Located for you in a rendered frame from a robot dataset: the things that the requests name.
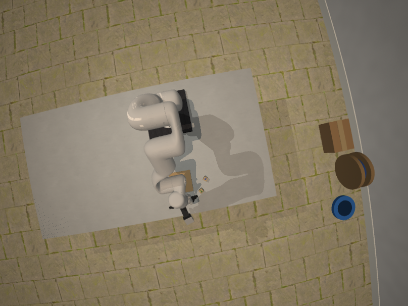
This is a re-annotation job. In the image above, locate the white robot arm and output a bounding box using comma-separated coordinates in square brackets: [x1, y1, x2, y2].
[127, 89, 194, 225]

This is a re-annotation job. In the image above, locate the brown flat mat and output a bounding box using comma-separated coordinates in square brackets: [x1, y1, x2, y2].
[169, 170, 193, 192]

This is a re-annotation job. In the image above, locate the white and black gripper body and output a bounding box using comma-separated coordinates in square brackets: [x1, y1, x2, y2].
[186, 194, 193, 204]

